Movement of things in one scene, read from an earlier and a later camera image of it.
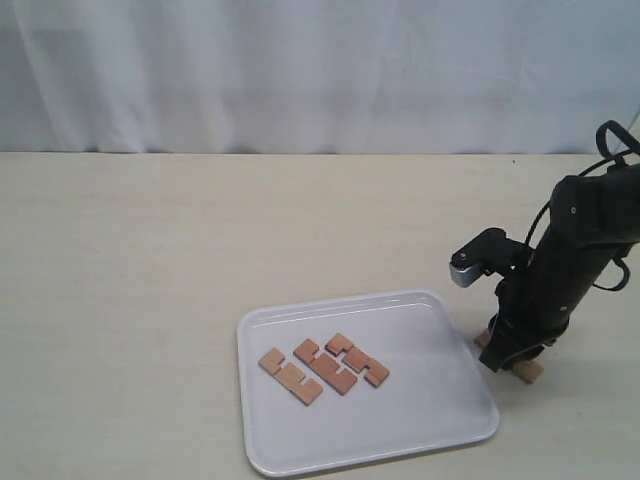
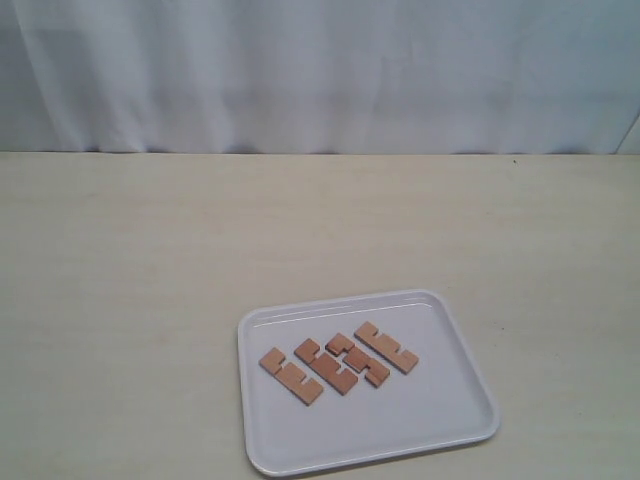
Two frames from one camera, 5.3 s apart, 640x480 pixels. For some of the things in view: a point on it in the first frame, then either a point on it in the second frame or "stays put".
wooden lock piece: (356, 358) stays put
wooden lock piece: (290, 376) stays put
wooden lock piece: (529, 370) -> (386, 349)
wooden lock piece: (341, 382) stays put
